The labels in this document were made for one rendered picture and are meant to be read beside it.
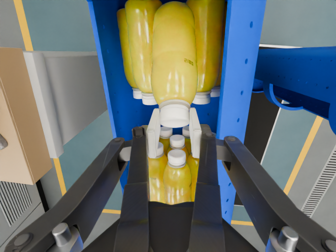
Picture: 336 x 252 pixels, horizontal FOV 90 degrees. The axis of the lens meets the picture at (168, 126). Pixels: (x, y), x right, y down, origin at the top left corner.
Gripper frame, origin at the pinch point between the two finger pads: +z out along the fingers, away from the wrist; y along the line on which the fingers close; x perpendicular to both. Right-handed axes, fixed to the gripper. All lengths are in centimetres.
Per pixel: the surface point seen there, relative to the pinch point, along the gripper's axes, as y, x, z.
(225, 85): 6.7, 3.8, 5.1
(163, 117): -1.3, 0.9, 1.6
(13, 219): -154, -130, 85
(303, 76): 45, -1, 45
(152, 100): -4.7, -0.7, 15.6
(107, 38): -13.2, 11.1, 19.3
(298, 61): 47, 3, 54
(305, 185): 135, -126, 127
